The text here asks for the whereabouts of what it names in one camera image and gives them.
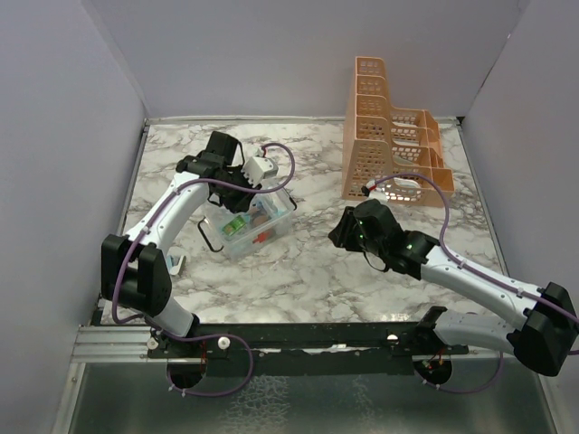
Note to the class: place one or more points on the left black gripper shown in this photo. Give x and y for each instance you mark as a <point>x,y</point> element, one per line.
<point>239,204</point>

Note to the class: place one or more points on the black front frame bar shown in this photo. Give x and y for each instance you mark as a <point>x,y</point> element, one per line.
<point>304,349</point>

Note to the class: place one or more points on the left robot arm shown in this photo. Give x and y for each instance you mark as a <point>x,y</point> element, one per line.
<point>134,274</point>

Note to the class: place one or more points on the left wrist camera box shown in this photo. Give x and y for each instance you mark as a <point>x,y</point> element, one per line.
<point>258,168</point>

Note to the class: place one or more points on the orange plastic file rack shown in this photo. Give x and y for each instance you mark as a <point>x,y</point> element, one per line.
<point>380,139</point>

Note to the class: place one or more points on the brown orange-cap medicine bottle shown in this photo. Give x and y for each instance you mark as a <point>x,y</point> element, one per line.
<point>258,217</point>

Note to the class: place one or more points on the small white clip piece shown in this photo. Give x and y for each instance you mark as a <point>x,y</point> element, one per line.
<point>175,264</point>

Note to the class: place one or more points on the black box handle left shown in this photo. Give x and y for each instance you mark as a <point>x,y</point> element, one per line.
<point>209,236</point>

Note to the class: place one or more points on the small green box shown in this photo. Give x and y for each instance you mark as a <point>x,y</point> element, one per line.
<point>233,226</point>

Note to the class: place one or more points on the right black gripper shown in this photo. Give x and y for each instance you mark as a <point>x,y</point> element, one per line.
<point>342,234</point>

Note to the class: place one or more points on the clear first aid box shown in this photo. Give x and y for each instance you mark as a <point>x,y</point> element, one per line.
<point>237,235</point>

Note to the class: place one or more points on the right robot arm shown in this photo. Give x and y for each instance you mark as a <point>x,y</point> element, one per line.
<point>537,325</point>

